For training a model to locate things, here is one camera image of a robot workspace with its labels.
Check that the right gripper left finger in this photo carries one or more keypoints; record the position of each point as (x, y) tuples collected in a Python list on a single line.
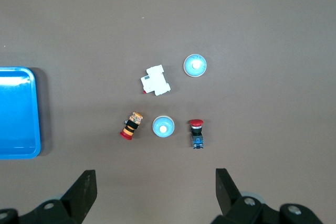
[(78, 197)]

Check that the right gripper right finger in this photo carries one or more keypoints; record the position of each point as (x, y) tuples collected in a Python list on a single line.
[(231, 208)]

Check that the light blue bell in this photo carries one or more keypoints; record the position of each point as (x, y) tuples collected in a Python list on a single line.
[(190, 71)]

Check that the blue plastic tray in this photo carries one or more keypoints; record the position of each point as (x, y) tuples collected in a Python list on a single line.
[(15, 113)]

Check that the blue black red-capped push button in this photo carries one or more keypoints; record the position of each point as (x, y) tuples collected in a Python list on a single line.
[(197, 134)]

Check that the orange emergency stop button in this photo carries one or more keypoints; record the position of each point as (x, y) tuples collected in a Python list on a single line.
[(131, 125)]

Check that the white circuit breaker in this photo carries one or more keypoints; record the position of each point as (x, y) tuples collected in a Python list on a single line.
[(156, 81)]

